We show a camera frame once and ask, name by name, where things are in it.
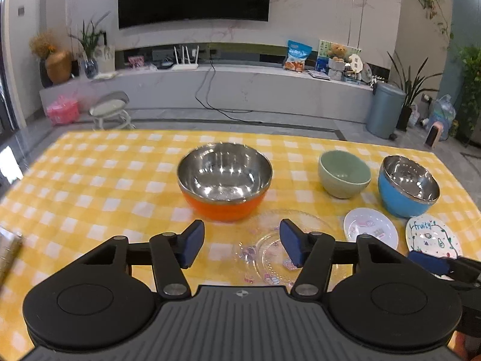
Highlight small space heater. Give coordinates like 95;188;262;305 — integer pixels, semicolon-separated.
425;122;443;149

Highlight grey-blue trash bin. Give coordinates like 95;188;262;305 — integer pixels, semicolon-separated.
366;82;406;139

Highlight black power cable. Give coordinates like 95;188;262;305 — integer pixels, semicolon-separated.
194;59;264;124

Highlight small round stool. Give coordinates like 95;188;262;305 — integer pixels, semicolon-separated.
88;91;135;131

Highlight small white sticker plate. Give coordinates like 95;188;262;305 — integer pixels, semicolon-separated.
343;208;399;249

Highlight yellow checkered tablecloth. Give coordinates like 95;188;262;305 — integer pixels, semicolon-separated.
1;131;480;360

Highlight white blue small box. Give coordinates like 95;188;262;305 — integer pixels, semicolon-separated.
0;227;23;285

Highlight potted tall leaf plant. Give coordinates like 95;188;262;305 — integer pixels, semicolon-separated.
387;51;443;131

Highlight large water bottle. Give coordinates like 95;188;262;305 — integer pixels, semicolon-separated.
429;94;456;141

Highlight white marble TV bench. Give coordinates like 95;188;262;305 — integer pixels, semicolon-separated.
40;64;372;123

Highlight blue glass vase plant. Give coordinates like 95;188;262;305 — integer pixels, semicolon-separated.
69;11;110;79

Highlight white Fruity plate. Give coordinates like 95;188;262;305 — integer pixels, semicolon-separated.
405;214;462;280

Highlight golden vase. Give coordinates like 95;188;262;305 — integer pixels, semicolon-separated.
45;51;72;85

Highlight pink storage box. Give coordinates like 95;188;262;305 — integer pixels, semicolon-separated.
47;96;80;125

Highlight green ceramic bowl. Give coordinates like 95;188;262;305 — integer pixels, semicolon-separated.
318;150;372;199

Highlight brown teddy bear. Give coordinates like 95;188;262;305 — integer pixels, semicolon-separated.
327;42;352;62

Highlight white wifi router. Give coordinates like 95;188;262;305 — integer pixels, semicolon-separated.
171;45;200;71

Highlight orange steel bowl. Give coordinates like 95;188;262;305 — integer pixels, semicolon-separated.
177;142;273;223

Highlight blue steel bowl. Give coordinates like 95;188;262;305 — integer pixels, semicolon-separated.
378;155;440;218

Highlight blue snack bag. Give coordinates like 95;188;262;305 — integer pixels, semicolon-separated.
283;40;312;73

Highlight dried yellow flowers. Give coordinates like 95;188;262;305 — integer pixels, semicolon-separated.
29;30;57;60

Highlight clear glass plate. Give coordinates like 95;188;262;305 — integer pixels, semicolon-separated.
232;209;346;289

